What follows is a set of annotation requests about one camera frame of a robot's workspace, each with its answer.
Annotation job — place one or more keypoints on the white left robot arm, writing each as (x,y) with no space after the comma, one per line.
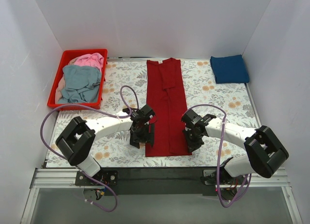
(77,138)

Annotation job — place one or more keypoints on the pink t shirt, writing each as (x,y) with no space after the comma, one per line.
(95,60)

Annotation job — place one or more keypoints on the folded blue t shirt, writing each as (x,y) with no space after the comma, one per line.
(230,69)

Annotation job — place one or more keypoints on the beige t shirt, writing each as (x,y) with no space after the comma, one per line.
(68,84)

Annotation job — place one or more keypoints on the red plastic bin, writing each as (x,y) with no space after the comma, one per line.
(67,56)

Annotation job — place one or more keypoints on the aluminium frame rail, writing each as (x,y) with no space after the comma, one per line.
(154,196)

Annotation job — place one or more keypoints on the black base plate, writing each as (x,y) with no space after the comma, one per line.
(157,180)

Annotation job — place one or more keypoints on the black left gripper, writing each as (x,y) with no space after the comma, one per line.
(139,138)

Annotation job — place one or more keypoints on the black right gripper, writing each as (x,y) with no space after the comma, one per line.
(193,141)

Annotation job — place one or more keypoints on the grey blue t shirt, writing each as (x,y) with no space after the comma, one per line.
(81,85)

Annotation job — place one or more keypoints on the floral patterned table mat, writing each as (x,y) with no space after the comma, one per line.
(126,83)

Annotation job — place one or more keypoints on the red t shirt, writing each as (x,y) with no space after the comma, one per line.
(166,96)

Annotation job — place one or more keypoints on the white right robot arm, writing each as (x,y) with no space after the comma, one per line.
(264,151)

